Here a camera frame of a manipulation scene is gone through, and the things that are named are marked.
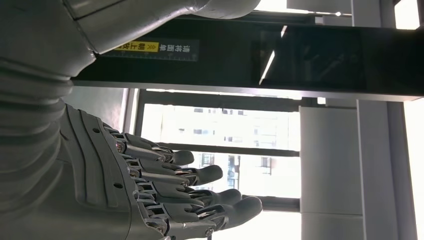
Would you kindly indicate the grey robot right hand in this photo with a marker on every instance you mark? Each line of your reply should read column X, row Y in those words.
column 92, row 185

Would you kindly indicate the black inbound scanner machine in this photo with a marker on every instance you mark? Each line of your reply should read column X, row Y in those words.
column 232, row 66

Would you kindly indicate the yellow and black label sticker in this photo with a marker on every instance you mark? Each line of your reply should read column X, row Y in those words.
column 159, row 49

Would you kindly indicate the dark window frame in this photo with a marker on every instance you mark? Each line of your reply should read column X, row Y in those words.
column 215, row 104

